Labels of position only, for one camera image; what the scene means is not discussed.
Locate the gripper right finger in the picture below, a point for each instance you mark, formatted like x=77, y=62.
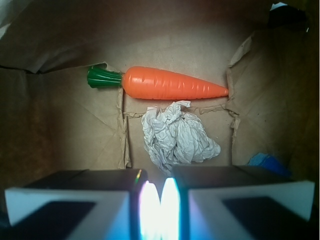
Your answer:
x=236, y=203

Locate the crumpled white paper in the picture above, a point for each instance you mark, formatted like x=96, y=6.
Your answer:
x=174, y=137

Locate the blue sponge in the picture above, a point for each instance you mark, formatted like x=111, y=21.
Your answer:
x=269, y=163

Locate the brown paper bag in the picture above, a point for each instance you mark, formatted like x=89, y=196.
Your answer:
x=50, y=119

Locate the orange plastic toy carrot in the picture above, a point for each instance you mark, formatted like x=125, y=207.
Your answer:
x=149, y=83

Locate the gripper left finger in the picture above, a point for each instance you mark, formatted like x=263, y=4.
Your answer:
x=82, y=205

